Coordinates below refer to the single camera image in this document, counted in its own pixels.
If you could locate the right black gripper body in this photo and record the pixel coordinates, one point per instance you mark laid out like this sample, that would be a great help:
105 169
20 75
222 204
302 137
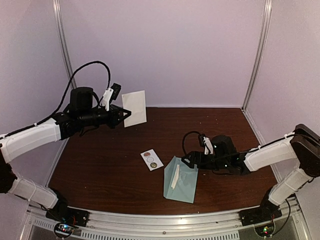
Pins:
208 164

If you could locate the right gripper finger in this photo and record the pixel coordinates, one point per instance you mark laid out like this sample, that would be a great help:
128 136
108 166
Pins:
190 155
189 162

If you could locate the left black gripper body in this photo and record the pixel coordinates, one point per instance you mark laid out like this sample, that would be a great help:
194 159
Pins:
114 112

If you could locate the beige decorated lined sheet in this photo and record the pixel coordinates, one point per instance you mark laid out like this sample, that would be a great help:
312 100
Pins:
136 103

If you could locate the light blue envelope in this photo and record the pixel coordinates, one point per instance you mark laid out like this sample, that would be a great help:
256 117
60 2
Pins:
185 188

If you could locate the white letter paper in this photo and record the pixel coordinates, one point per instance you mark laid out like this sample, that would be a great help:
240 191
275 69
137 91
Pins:
175 177

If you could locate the white sticker sheet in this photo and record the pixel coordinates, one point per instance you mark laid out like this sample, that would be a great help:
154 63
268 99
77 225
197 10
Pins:
152 160

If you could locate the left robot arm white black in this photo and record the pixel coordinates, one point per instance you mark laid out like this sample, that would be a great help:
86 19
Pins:
85 110

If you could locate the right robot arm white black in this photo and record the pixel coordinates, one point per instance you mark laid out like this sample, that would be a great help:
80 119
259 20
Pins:
302 144

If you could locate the right circuit board with LEDs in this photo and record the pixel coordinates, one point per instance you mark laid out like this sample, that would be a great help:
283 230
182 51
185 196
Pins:
266 230

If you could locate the circuit board with leds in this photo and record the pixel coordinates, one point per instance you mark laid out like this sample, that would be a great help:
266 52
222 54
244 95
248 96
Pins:
266 230
64 228

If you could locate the left circuit board with LEDs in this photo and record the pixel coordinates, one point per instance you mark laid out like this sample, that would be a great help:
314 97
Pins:
64 228

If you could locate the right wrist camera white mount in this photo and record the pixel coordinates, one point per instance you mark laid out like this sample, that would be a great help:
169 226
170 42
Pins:
205 142

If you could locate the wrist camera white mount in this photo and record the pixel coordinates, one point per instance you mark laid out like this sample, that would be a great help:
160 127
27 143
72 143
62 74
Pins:
205 142
109 95

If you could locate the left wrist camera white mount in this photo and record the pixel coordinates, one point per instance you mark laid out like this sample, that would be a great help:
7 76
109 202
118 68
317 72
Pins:
109 95

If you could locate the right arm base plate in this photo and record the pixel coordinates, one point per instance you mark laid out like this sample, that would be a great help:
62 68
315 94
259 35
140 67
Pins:
258 215

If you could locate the front aluminium rail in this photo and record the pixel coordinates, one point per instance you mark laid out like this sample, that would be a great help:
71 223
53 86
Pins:
223 225

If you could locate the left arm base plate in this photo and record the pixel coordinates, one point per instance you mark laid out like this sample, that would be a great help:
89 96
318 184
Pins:
74 217

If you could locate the left aluminium frame post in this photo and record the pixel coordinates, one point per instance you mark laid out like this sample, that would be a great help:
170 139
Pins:
71 83

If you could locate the aluminium frame post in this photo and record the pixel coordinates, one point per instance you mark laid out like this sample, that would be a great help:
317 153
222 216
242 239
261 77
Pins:
264 31
71 83

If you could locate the right aluminium frame post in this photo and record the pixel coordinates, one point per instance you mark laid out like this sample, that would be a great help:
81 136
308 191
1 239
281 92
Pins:
264 31

